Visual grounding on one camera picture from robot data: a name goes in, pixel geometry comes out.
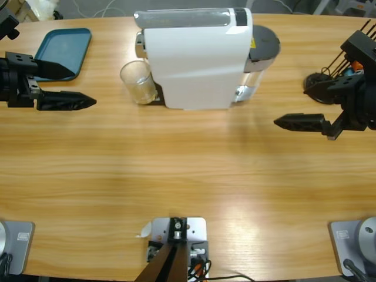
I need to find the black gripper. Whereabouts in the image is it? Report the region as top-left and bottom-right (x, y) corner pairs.
(0, 52), (97, 112)
(273, 75), (376, 141)

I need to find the clear drinking glass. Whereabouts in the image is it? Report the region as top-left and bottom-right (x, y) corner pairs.
(119, 60), (159, 105)

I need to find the white capsule coffee machine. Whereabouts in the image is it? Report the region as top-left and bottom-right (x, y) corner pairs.
(133, 7), (281, 112)

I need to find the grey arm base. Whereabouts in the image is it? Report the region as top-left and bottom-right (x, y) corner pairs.
(328, 216), (376, 277)
(0, 220), (36, 276)

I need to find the black capsule holder with rods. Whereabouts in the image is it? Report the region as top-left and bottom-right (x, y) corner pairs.
(304, 19), (376, 105)

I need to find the teal plastic tray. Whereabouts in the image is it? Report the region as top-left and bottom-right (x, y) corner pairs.
(32, 28), (93, 82)

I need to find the white plastic bag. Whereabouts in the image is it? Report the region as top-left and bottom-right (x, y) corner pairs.
(25, 0), (59, 21)

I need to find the cardboard box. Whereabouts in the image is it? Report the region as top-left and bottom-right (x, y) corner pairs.
(7, 0), (39, 26)

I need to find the white plastic furniture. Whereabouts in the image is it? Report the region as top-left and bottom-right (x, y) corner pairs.
(311, 0), (376, 16)

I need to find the white floor cable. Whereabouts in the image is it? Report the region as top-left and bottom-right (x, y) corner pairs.
(70, 0), (139, 18)
(273, 0), (294, 15)

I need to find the black base cable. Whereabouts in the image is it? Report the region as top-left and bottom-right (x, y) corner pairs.
(343, 258), (368, 282)

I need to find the black power cable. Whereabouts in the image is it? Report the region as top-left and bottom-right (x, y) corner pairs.
(205, 274), (253, 282)

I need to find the orange cable bundle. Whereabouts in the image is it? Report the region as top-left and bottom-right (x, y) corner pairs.
(187, 258), (212, 281)

